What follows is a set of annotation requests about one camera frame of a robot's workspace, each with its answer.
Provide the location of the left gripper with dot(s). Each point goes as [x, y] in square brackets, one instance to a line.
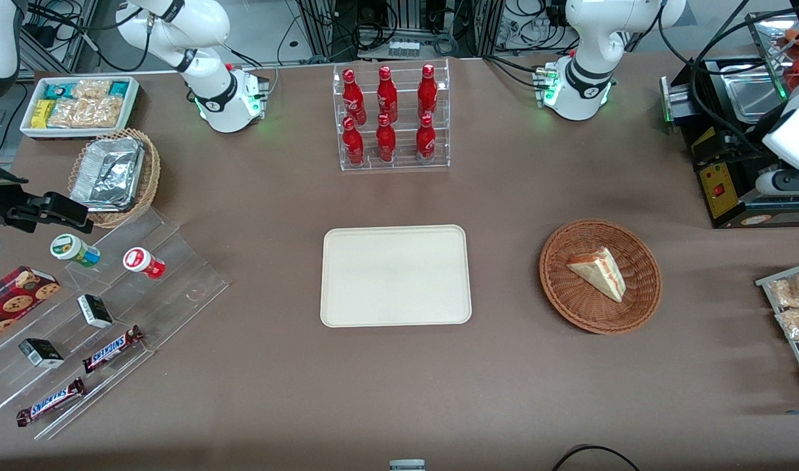
[741, 148]

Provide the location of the triangle sandwich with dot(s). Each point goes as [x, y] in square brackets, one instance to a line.
[599, 271]

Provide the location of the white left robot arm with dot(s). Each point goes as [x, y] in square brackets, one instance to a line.
[579, 85]

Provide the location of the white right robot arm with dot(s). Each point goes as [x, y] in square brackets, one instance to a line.
[222, 98]

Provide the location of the light wicker basket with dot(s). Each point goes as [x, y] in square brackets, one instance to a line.
[152, 176]

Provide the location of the tray of packaged snacks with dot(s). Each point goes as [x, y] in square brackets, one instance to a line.
[765, 284]

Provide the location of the round brown wicker basket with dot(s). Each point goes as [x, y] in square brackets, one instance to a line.
[569, 301]

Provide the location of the beige rectangular tray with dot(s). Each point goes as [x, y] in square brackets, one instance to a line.
[396, 275]

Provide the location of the green lid yogurt cup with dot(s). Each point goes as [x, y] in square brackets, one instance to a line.
[69, 247]

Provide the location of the stack of foil trays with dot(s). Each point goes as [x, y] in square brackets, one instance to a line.
[108, 173]

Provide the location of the black food warmer cabinet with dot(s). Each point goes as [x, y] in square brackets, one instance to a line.
[720, 163]

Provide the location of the red lid yogurt cup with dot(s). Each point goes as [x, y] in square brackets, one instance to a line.
[141, 260]

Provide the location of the small black white carton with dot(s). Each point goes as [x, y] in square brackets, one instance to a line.
[40, 353]
[95, 311]

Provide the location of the red chocolate cookie box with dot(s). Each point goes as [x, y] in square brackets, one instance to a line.
[16, 301]

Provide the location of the clear bag of crackers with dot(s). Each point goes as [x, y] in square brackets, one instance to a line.
[88, 112]

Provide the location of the yellow snack packet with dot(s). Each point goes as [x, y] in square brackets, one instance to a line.
[42, 113]

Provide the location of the clear bag of snacks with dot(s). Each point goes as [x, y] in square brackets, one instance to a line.
[798, 324]
[792, 291]

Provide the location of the clear acrylic stepped display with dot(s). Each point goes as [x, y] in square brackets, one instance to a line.
[177, 275]

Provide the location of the teal snack packet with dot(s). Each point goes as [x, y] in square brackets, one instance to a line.
[59, 90]

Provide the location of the white plastic snack bin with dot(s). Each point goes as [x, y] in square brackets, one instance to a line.
[132, 98]

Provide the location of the snickers chocolate bar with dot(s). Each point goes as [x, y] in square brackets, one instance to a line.
[111, 350]
[51, 402]

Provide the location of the red cola bottle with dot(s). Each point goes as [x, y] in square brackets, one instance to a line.
[386, 140]
[427, 91]
[353, 144]
[387, 95]
[353, 98]
[425, 139]

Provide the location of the clear acrylic bottle rack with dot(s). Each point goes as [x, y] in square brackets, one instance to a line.
[402, 140]

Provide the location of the white power strip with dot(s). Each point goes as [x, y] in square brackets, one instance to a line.
[404, 48]

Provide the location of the small grey device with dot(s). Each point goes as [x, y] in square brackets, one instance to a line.
[407, 466]

